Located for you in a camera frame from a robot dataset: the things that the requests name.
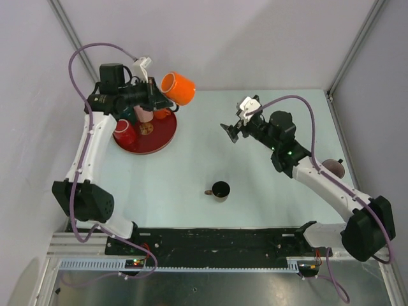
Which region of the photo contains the large orange mug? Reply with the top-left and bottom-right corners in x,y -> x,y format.
161,71 -> 196,106

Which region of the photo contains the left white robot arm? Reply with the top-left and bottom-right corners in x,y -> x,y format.
52,57 -> 173,254

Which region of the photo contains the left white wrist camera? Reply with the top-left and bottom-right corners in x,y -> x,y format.
132,56 -> 152,82

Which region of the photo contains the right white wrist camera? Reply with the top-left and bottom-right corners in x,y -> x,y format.
237,96 -> 261,125

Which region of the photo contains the mauve pink mug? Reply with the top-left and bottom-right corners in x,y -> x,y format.
322,159 -> 346,179

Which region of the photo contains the small orange mug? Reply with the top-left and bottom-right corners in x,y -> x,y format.
154,108 -> 171,120

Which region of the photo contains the light pink tall mug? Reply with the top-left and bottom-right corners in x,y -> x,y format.
133,106 -> 154,123

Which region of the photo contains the dark green mug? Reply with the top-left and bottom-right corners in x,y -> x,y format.
119,106 -> 138,125

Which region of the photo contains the red round tray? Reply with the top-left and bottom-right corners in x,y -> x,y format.
113,112 -> 177,155

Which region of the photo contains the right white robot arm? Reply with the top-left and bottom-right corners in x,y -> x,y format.
221,111 -> 395,261

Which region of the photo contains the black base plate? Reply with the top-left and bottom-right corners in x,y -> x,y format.
65,226 -> 332,268

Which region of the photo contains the grey cable duct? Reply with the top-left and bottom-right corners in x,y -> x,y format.
59,258 -> 299,273

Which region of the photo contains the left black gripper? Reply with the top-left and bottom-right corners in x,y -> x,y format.
119,77 -> 173,112

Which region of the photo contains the brown speckled mug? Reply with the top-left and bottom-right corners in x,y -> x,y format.
204,181 -> 231,203

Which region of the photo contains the aluminium frame rail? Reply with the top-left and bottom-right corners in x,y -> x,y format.
46,232 -> 111,259

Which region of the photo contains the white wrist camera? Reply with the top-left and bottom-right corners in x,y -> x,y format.
237,96 -> 261,125
132,56 -> 152,82

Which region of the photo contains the red mug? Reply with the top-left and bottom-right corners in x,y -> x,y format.
113,119 -> 137,146

